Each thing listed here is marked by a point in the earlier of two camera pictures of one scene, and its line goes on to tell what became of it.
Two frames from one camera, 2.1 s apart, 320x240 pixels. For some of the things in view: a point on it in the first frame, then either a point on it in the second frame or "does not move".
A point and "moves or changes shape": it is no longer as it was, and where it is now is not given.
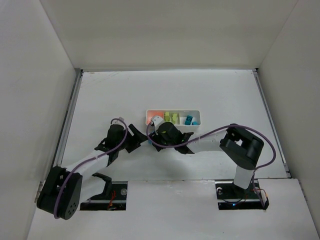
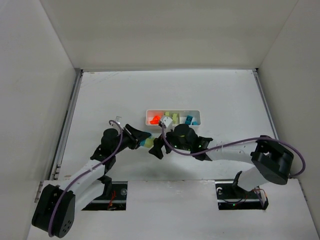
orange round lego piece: [150, 114] moves or changes shape
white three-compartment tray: [188, 118] does not move
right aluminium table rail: [271, 122] does not move
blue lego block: [188, 120] does not move
